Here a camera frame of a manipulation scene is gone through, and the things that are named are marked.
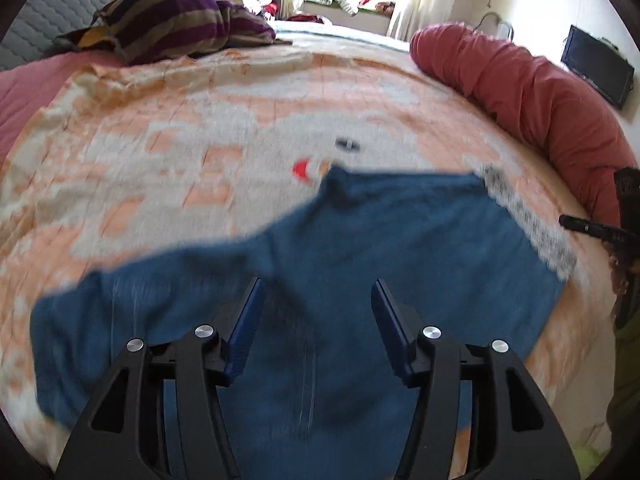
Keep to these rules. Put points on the pale bed sheet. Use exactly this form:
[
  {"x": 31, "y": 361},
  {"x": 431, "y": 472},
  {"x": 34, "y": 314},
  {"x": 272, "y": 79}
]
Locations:
[{"x": 345, "y": 32}]

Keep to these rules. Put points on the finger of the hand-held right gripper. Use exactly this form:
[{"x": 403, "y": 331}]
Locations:
[{"x": 590, "y": 226}]

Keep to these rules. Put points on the black wall television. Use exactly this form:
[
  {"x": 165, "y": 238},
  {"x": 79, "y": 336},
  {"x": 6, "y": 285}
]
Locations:
[{"x": 597, "y": 65}]

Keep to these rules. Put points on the dark patterned pillow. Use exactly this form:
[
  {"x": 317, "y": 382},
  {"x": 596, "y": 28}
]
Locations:
[{"x": 82, "y": 37}]

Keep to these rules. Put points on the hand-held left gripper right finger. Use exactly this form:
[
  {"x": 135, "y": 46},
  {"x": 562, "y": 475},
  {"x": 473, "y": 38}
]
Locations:
[{"x": 392, "y": 320}]

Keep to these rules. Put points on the red cloth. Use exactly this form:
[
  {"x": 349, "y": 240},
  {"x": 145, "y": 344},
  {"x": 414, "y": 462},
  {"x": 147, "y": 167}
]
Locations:
[{"x": 305, "y": 18}]

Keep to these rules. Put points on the orange bear printed blanket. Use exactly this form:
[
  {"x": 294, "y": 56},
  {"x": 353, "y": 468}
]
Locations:
[{"x": 200, "y": 110}]

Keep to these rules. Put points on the purple striped pillow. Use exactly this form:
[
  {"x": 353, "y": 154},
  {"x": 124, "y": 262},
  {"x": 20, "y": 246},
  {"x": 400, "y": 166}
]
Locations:
[{"x": 175, "y": 20}]

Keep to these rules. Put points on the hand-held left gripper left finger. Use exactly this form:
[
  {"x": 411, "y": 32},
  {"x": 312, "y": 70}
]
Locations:
[{"x": 245, "y": 320}]

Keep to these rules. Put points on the grey quilted headboard cover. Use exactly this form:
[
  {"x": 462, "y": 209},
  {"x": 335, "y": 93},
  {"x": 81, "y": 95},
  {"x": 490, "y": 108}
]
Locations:
[{"x": 60, "y": 5}]

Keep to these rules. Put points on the clothes on window sill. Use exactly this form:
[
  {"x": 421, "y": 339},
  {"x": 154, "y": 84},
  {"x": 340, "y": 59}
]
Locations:
[{"x": 350, "y": 4}]

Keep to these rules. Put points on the red rolled duvet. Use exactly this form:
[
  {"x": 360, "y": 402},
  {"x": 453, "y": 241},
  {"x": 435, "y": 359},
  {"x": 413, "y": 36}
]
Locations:
[{"x": 540, "y": 100}]

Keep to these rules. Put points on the blue denim pants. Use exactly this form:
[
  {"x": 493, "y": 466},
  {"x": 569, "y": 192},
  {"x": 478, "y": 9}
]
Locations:
[{"x": 360, "y": 240}]

